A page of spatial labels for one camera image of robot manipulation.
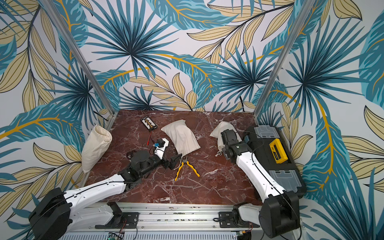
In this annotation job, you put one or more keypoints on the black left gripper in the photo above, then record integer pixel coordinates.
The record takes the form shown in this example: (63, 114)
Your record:
(173, 162)

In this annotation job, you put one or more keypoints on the cream cloth soil bag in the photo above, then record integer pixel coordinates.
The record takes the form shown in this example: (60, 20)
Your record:
(182, 137)

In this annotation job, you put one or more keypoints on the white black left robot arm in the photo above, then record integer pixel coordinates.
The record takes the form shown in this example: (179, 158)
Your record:
(63, 211)

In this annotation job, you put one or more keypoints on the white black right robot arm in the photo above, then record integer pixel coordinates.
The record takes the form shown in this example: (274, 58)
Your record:
(280, 211)

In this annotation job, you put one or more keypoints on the cream cloth bag back right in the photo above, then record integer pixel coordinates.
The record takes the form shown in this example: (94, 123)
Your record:
(216, 133)

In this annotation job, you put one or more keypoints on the black charger board with leads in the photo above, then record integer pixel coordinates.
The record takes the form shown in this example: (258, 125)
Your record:
(150, 125)

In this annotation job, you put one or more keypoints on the black yellow toolbox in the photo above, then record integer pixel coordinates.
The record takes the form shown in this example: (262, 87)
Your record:
(271, 151)

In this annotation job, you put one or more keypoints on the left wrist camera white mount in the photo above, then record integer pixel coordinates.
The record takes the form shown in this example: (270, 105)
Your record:
(160, 147)

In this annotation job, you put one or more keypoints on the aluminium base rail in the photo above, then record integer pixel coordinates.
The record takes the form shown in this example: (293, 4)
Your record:
(172, 222)

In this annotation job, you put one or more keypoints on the cream cloth bag left wall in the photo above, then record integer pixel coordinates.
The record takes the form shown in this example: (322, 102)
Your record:
(95, 146)

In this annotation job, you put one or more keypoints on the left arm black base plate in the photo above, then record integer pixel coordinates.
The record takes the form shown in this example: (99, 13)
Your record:
(120, 219)

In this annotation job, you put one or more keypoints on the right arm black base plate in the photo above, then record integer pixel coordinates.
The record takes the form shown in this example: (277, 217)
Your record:
(231, 219)

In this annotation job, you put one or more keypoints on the left aluminium frame post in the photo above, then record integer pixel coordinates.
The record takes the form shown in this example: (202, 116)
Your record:
(59, 22)

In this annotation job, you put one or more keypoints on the aluminium frame post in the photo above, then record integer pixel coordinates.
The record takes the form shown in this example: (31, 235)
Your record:
(59, 22)
(279, 49)

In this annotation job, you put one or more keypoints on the right aluminium frame post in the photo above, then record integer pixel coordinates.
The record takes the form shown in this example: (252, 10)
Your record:
(279, 49)

